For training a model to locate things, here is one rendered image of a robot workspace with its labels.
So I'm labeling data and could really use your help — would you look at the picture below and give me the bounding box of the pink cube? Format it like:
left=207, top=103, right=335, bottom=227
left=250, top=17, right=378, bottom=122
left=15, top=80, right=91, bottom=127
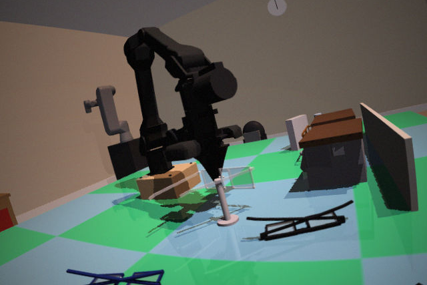
left=285, top=115, right=308, bottom=151

